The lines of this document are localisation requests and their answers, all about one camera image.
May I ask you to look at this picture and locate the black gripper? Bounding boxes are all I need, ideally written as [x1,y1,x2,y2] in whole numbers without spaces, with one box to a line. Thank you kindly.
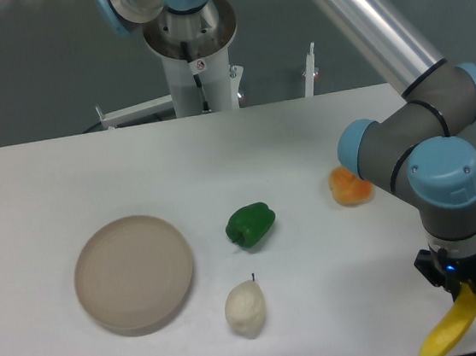
[414,245,476,288]

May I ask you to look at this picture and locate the yellow banana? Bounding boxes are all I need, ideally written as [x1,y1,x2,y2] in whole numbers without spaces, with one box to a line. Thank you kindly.
[418,283,476,356]

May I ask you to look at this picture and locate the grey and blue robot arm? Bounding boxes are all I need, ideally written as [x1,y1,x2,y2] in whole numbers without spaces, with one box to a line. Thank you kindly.
[95,0,476,306]

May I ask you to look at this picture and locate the orange peach fruit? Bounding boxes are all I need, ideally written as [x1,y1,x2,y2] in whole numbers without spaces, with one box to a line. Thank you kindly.
[328,166,374,207]

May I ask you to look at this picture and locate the green bell pepper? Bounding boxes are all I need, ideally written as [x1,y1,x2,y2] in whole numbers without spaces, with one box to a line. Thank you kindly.
[225,202,276,249]

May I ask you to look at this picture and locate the white pear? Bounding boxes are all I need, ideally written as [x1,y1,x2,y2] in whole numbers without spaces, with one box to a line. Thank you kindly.
[224,273,267,339]

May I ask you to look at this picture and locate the beige round plate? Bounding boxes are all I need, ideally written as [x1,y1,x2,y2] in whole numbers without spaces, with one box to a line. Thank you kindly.
[73,215,195,337]

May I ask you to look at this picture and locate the white bracket right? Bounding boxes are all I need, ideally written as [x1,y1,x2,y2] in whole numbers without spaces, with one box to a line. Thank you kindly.
[303,42,319,97]

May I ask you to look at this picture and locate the white bracket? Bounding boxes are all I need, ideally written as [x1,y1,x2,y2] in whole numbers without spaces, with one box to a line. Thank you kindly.
[95,95,173,129]
[303,42,319,97]

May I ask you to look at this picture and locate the black cable on pedestal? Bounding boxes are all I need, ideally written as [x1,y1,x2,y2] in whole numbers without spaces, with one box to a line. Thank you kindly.
[179,38,211,116]

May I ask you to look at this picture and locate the white bracket left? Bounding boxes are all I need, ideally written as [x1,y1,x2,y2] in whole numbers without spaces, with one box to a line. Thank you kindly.
[95,95,173,129]

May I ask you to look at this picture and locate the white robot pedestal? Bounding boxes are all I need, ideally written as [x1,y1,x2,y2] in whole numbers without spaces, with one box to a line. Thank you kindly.
[143,0,243,118]

